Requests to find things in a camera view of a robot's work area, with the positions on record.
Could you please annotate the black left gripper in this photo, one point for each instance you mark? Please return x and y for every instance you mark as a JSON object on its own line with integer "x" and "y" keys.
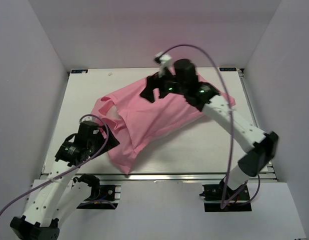
{"x": 112, "y": 142}

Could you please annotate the pink fabric pillowcase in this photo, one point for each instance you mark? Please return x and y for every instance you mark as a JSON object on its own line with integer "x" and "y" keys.
{"x": 157, "y": 112}

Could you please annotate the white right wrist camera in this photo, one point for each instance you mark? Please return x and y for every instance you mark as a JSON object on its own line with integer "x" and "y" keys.
{"x": 164, "y": 61}

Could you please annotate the blue left corner label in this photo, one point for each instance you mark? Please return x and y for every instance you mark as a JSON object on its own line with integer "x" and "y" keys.
{"x": 79, "y": 71}

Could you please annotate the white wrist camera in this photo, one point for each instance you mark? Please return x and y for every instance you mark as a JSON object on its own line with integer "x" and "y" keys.
{"x": 164, "y": 61}
{"x": 91, "y": 118}

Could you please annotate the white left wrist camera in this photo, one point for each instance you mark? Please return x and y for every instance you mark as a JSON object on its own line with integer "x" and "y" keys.
{"x": 91, "y": 118}

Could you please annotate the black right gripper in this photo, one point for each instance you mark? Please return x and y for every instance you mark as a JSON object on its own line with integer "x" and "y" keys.
{"x": 153, "y": 82}

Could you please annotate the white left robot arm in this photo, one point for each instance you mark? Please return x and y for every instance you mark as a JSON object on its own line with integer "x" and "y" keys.
{"x": 45, "y": 215}

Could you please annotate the white pillow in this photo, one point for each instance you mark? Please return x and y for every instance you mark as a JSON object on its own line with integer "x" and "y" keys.
{"x": 113, "y": 115}

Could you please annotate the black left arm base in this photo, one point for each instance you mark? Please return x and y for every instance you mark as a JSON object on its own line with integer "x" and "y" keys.
{"x": 103, "y": 196}

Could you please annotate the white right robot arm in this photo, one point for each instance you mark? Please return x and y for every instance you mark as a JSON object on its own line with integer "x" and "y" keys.
{"x": 259, "y": 147}

